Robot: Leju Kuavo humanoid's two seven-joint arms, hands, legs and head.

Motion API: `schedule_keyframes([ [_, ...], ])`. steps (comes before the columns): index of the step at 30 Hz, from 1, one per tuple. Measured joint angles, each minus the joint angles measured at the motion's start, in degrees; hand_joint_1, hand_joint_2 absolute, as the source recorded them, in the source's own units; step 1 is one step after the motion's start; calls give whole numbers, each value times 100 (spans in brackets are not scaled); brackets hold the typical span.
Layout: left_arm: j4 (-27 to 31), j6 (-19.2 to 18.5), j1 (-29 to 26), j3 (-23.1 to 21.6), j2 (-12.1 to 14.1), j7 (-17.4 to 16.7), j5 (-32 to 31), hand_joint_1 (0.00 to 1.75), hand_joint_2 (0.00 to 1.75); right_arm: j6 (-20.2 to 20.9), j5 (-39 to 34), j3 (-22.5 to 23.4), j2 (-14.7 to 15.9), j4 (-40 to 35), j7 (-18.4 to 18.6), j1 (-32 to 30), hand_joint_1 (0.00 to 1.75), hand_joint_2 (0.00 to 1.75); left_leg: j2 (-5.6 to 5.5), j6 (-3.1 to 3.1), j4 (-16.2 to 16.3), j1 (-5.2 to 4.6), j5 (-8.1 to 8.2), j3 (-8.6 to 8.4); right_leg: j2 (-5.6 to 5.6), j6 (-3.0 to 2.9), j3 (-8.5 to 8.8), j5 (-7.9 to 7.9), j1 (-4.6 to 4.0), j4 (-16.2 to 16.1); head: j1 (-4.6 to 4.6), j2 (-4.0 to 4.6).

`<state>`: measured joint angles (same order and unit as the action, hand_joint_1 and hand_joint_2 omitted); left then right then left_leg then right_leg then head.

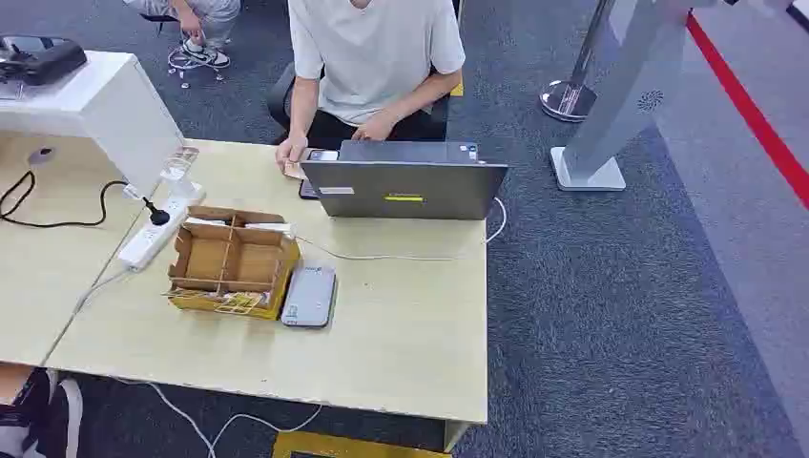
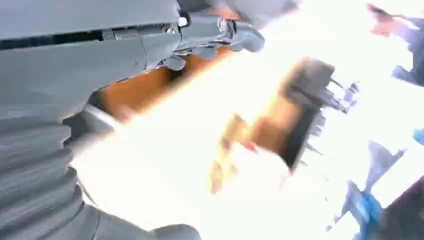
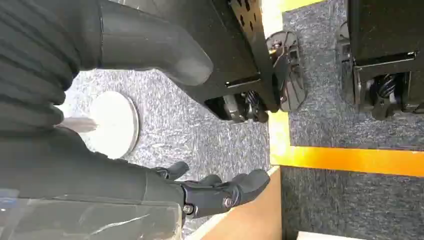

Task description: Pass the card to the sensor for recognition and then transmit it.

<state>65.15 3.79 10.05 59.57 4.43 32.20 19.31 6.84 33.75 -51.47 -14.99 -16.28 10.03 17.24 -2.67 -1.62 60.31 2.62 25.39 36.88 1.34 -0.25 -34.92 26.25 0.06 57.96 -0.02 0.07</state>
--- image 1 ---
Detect printed cards stack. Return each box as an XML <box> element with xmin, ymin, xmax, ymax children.
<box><xmin>166</xmin><ymin>289</ymin><xmax>274</xmax><ymax>316</ymax></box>

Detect grey flat power bank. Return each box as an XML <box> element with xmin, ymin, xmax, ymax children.
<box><xmin>280</xmin><ymin>264</ymin><xmax>339</xmax><ymax>330</ymax></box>

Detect white cards stack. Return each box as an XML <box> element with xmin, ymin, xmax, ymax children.
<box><xmin>183</xmin><ymin>216</ymin><xmax>296</xmax><ymax>238</ymax></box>

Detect thin white laptop cable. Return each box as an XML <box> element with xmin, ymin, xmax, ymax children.
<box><xmin>295</xmin><ymin>196</ymin><xmax>508</xmax><ymax>263</ymax></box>

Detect grey laptop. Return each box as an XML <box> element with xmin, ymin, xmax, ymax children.
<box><xmin>300</xmin><ymin>139</ymin><xmax>509</xmax><ymax>221</ymax></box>

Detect background person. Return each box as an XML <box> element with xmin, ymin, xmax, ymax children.
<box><xmin>122</xmin><ymin>0</ymin><xmax>242</xmax><ymax>70</ymax></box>

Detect person's left hand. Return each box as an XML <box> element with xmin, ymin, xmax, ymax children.
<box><xmin>351</xmin><ymin>112</ymin><xmax>400</xmax><ymax>143</ymax></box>

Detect seated person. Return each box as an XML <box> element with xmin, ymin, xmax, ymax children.
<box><xmin>275</xmin><ymin>0</ymin><xmax>467</xmax><ymax>173</ymax></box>

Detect person's right hand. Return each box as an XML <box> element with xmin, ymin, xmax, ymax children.
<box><xmin>275</xmin><ymin>131</ymin><xmax>310</xmax><ymax>173</ymax></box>

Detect chrome stanchion post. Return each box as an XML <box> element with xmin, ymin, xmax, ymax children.
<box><xmin>539</xmin><ymin>0</ymin><xmax>619</xmax><ymax>124</ymax></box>

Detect grey standing sign panel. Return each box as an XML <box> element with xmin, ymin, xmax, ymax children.
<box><xmin>549</xmin><ymin>0</ymin><xmax>718</xmax><ymax>193</ymax></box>

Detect red floor tape line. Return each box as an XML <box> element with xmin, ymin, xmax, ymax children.
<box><xmin>685</xmin><ymin>10</ymin><xmax>809</xmax><ymax>211</ymax></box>

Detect white power strip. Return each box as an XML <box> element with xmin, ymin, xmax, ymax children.
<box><xmin>117</xmin><ymin>181</ymin><xmax>207</xmax><ymax>272</ymax></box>

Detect pale desk leg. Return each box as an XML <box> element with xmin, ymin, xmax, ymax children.
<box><xmin>442</xmin><ymin>419</ymin><xmax>474</xmax><ymax>454</ymax></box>

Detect white power strip cable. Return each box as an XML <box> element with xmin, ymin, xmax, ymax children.
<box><xmin>38</xmin><ymin>266</ymin><xmax>135</xmax><ymax>369</ymax></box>

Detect wooden box with dividers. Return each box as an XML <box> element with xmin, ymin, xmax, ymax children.
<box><xmin>164</xmin><ymin>205</ymin><xmax>302</xmax><ymax>323</ymax></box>

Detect black plug with cable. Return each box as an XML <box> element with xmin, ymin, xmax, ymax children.
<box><xmin>0</xmin><ymin>170</ymin><xmax>173</xmax><ymax>229</ymax></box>

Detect yellow floor tape frame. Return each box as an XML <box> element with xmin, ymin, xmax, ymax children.
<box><xmin>271</xmin><ymin>430</ymin><xmax>454</xmax><ymax>458</ymax></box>

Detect white floor cable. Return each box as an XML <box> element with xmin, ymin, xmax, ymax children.
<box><xmin>115</xmin><ymin>378</ymin><xmax>324</xmax><ymax>458</ymax></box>

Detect clear plastic holder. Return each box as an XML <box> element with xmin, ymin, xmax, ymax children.
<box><xmin>158</xmin><ymin>145</ymin><xmax>201</xmax><ymax>198</ymax></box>

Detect black device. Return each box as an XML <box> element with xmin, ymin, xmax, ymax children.
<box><xmin>0</xmin><ymin>34</ymin><xmax>89</xmax><ymax>87</ymax></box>

